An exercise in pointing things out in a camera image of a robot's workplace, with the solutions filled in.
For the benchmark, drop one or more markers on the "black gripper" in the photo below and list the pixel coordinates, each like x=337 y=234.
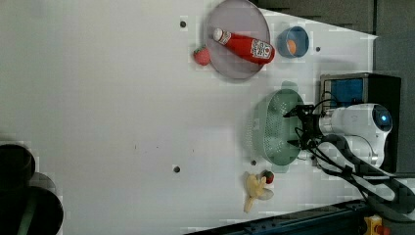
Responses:
x=310 y=130

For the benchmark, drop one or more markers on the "green plastic strainer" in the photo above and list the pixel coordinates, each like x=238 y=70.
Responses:
x=269 y=131

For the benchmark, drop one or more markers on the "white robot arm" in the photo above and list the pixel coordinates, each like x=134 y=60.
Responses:
x=349 y=143

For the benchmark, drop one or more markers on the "red toy strawberry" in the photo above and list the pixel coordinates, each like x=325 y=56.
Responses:
x=269 y=176

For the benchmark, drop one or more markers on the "black toaster oven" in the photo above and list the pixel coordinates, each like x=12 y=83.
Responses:
x=365 y=87

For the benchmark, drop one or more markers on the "peeled toy banana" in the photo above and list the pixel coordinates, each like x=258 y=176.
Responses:
x=256 y=190

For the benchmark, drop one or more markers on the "orange fruit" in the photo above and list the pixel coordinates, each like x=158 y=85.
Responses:
x=292 y=46

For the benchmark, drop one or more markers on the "blue bowl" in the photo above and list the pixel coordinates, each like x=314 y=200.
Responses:
x=299 y=35

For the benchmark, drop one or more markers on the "red ketchup bottle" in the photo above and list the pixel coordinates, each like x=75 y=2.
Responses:
x=250 y=49

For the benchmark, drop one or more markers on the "pink toy strawberry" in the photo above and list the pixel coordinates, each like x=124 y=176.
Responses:
x=202 y=56

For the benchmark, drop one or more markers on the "grey round plate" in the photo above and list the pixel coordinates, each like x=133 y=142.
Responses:
x=238 y=16

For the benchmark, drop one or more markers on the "black cylinder holder upper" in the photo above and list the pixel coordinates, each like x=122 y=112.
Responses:
x=17 y=165

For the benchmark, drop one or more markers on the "black cylinder holder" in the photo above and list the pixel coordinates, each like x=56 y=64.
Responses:
x=30 y=211
x=17 y=165

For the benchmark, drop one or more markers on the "black cylinder holder lower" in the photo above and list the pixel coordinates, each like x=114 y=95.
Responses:
x=30 y=211

